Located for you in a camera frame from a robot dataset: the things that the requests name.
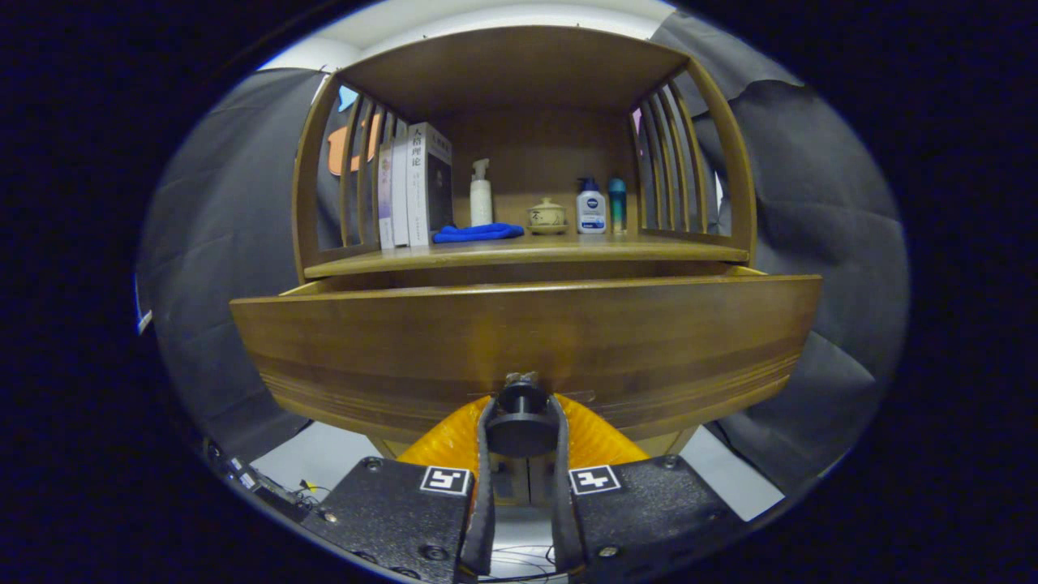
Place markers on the thin white book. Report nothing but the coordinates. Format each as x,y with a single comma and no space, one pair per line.
400,195

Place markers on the white pump bottle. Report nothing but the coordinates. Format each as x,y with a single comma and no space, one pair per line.
481,199

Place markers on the wooden countertop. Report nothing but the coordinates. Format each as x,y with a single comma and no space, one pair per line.
568,247

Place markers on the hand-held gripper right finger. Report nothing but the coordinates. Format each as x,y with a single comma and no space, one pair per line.
641,511

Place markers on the beige lidded tea cup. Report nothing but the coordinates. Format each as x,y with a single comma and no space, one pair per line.
546,216

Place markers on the wooden cabinet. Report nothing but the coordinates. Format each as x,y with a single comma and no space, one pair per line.
519,73

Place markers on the blue folded cloth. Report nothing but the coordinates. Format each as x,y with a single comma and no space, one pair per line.
478,234

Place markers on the wooden cabinet door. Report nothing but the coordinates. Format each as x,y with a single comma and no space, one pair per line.
393,446
669,442

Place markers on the teal gradient bottle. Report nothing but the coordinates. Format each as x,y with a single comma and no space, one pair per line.
617,207

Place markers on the black power strip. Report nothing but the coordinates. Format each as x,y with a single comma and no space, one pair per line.
255,483

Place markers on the white lotion bottle blue cap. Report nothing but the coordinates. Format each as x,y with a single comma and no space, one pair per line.
591,212

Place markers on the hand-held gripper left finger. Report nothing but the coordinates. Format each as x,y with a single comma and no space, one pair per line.
389,511

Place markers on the thin purple book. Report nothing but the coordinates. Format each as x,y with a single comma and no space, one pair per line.
385,203

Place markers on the wooden drawer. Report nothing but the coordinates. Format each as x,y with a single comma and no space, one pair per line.
405,349

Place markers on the black drawer knob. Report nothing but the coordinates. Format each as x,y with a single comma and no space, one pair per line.
521,422

